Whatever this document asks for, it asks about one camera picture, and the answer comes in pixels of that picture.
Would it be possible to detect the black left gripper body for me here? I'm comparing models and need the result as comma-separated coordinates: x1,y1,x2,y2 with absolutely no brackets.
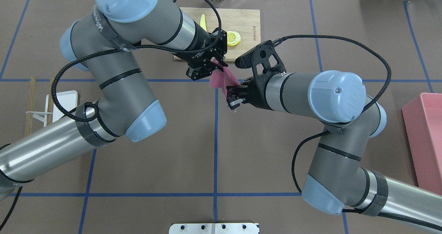
180,29,228,80

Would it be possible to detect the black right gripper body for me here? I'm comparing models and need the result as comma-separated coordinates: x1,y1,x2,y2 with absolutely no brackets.
226,76,272,111

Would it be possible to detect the magenta microfiber cloth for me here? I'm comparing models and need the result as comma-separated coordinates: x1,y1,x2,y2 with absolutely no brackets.
209,59,241,97

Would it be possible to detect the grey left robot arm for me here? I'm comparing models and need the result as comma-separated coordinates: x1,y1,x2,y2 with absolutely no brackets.
1,0,227,199

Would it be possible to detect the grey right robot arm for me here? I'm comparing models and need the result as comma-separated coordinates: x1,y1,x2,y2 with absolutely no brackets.
227,70,441,233

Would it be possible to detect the yellow lemon slice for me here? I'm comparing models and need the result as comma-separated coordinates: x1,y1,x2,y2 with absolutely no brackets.
226,31,241,47

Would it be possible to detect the yellow plastic knife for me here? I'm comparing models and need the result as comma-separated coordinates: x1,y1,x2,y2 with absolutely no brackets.
199,14,207,32

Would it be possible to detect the bamboo cutting board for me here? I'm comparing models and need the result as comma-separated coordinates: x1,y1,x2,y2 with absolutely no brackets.
181,7,262,62

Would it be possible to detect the white rectangular tray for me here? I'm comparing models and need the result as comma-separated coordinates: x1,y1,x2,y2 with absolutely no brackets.
52,90,79,123

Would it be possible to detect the wooden rack rod inner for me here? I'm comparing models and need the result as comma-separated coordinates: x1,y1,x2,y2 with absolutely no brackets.
46,78,54,126

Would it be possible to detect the wooden rack rod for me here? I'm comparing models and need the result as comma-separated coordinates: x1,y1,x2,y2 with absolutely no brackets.
24,76,37,137
46,78,54,126

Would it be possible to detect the pink plastic bin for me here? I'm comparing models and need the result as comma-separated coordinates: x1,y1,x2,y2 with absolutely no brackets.
402,92,442,195

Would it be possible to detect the wooden rack rod outer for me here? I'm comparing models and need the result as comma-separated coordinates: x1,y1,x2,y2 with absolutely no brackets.
24,76,37,137

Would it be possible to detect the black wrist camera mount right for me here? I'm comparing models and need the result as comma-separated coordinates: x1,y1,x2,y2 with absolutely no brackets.
234,38,286,77

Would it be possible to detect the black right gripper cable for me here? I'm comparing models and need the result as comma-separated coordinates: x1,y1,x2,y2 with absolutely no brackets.
273,35,442,231

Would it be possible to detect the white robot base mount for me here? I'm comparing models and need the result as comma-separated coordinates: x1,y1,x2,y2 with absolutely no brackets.
169,223,260,234

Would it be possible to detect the white rack bracket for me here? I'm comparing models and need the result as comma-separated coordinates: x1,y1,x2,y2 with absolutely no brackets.
26,111,53,119

